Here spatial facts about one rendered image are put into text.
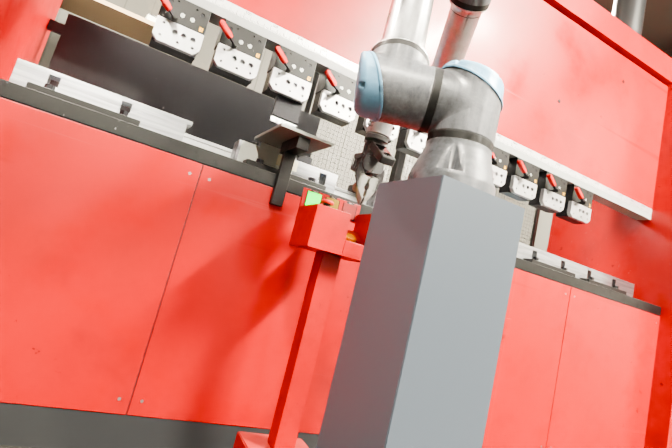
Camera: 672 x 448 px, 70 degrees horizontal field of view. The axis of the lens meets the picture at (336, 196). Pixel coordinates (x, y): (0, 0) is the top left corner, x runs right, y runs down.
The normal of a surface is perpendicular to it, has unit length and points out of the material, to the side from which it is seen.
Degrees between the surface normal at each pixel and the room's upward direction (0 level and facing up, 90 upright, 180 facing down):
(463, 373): 90
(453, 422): 90
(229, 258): 90
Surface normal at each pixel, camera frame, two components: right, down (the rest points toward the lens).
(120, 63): 0.46, -0.05
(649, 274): -0.86, -0.29
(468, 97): -0.04, -0.15
